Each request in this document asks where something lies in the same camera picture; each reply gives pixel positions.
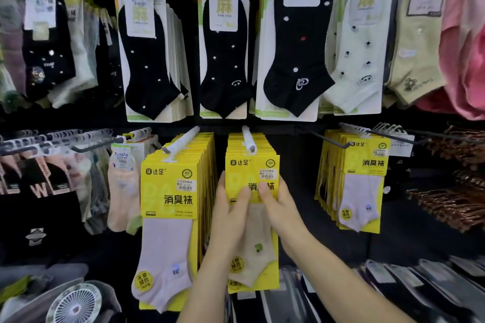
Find white tipped peg hook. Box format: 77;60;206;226
162;126;201;163

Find row of pastel hanging socks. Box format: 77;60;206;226
0;0;27;107

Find person's right forearm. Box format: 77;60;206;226
287;235;417;323

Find black white zigzag tote bag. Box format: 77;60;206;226
0;277;122;323

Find cream dotted sock pack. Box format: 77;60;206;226
320;0;396;116

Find heap of copper hangers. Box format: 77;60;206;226
407;126;485;233

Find row black socks white cards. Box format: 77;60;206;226
197;0;338;123

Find row of clear bagged socks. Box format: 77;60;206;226
227;256;485;323

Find person's right hand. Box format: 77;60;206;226
257;175;311;259

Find clear price tag holder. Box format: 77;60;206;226
388;135;416;157

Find black dotted sock white card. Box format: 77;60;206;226
115;0;194;124

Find white handheld fan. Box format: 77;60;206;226
45;283;103;323

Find person's left hand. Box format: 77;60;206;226
207;171;253;271

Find beige sock pack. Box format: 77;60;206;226
382;0;450;107

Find yellow packet cream sock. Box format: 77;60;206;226
225;154;280;293

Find row black socks peach cuffs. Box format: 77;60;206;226
0;129;111;236

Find black dotted tall socks bunch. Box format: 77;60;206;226
22;0;99;110

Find pink garments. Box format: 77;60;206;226
415;0;485;121

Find person's left forearm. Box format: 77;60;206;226
176;258;232;323

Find bunch of pastel sock packs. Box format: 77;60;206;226
107;129;160;236

